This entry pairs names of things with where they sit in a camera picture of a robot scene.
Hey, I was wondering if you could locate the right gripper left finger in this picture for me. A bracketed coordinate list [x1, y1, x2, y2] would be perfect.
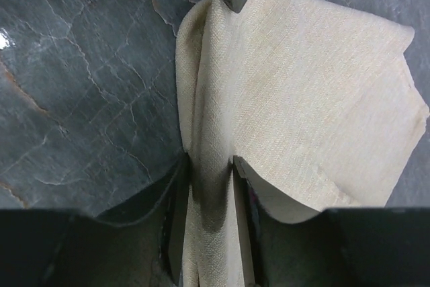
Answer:
[97, 153, 191, 286]

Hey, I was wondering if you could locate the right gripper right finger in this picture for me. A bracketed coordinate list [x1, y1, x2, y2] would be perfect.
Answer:
[232, 156, 323, 286]

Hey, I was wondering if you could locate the beige cloth napkin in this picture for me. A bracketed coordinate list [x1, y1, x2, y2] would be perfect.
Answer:
[175, 0, 429, 286]

